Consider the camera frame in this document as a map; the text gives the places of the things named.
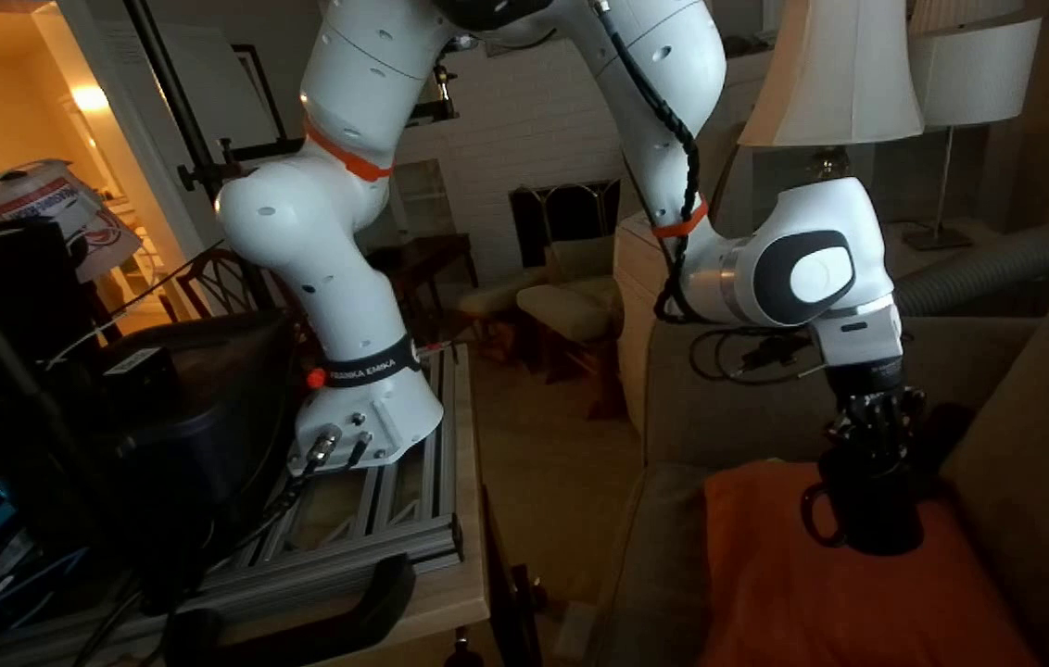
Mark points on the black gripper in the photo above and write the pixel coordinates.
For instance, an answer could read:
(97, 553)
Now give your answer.
(864, 388)

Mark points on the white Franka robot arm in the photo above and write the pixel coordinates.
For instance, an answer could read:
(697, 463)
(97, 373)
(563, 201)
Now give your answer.
(301, 247)

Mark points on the orange pillow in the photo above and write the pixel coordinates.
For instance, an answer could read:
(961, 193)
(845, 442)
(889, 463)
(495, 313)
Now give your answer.
(768, 593)

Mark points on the beige fabric sofa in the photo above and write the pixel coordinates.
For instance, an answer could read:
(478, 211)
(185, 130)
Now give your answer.
(1043, 495)

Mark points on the lamp side table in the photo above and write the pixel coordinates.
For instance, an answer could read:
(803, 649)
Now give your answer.
(950, 255)

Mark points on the grey rounded cushion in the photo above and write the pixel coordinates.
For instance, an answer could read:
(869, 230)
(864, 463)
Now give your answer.
(1016, 263)

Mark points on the white air purifier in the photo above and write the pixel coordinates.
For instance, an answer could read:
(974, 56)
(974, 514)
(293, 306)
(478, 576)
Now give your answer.
(636, 310)

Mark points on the beige cushioned chair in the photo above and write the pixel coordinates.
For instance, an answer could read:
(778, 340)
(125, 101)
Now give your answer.
(546, 310)

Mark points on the white shade lamp glass base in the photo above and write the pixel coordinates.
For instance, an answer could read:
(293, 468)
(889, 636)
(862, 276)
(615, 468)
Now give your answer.
(845, 77)

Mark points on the white shade lamp thin stem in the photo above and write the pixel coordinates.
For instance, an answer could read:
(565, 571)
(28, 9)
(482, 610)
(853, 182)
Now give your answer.
(980, 77)

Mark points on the dark fireplace opening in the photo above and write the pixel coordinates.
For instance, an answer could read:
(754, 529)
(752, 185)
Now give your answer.
(565, 218)

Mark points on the black equipment box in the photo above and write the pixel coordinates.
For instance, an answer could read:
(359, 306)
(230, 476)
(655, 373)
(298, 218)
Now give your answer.
(202, 419)

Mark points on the thin black stand pole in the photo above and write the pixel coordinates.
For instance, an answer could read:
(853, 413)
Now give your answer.
(209, 168)

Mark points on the white bag with red print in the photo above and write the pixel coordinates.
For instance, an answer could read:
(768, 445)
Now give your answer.
(46, 204)

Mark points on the thick black tripod leg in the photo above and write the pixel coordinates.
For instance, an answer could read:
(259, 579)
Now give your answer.
(15, 374)

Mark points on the aluminium frame robot table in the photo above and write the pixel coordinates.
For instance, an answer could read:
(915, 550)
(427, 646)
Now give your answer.
(413, 495)

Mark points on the black stereo camera on stand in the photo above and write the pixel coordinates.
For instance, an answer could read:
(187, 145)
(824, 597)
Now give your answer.
(439, 104)

